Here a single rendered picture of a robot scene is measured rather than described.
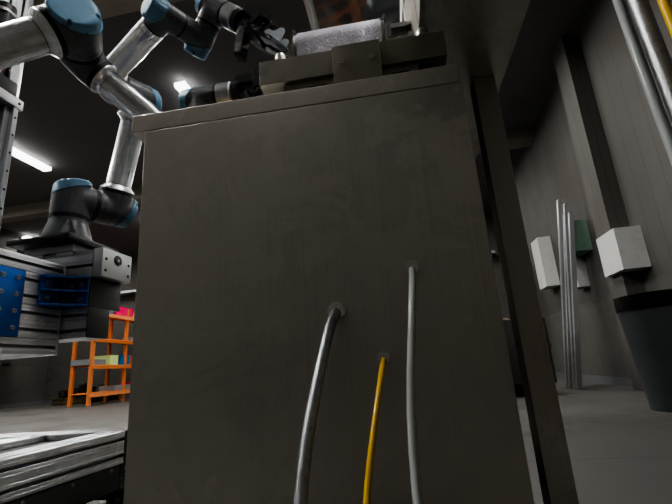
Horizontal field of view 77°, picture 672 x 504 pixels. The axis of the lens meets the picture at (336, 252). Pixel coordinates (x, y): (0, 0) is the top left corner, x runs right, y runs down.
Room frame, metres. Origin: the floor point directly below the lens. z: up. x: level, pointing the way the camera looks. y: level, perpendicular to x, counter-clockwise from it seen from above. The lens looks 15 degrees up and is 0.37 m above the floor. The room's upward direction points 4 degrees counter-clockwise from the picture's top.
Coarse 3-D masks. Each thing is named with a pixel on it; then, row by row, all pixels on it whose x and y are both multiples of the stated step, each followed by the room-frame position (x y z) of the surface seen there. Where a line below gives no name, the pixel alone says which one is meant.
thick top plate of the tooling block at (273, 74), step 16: (432, 32) 0.73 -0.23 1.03; (384, 48) 0.74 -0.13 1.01; (400, 48) 0.74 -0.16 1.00; (416, 48) 0.73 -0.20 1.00; (432, 48) 0.73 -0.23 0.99; (272, 64) 0.77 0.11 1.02; (288, 64) 0.77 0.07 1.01; (304, 64) 0.76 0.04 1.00; (320, 64) 0.76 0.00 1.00; (384, 64) 0.74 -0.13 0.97; (400, 64) 0.74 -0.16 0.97; (432, 64) 0.75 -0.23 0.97; (272, 80) 0.77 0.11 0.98; (288, 80) 0.77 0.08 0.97; (304, 80) 0.77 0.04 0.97
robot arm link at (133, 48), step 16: (144, 0) 0.96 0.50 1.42; (160, 0) 0.95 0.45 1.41; (144, 16) 0.97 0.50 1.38; (160, 16) 0.97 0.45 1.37; (176, 16) 0.99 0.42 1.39; (144, 32) 1.02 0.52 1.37; (160, 32) 1.02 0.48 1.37; (176, 32) 1.03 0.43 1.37; (128, 48) 1.07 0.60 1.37; (144, 48) 1.07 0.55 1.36; (128, 64) 1.13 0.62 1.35
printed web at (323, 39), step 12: (348, 24) 0.96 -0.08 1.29; (360, 24) 0.95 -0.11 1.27; (372, 24) 0.94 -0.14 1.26; (300, 36) 0.97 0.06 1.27; (312, 36) 0.96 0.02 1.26; (324, 36) 0.96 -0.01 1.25; (336, 36) 0.95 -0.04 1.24; (348, 36) 0.95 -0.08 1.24; (360, 36) 0.94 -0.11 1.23; (372, 36) 0.94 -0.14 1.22; (300, 48) 0.97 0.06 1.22; (312, 48) 0.96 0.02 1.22; (324, 48) 0.96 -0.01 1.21
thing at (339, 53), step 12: (336, 48) 0.73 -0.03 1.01; (348, 48) 0.73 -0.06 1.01; (360, 48) 0.73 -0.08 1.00; (372, 48) 0.72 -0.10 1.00; (336, 60) 0.73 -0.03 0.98; (348, 60) 0.73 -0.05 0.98; (360, 60) 0.73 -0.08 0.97; (372, 60) 0.72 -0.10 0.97; (336, 72) 0.73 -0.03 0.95; (348, 72) 0.73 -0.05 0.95; (360, 72) 0.73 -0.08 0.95; (372, 72) 0.72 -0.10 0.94
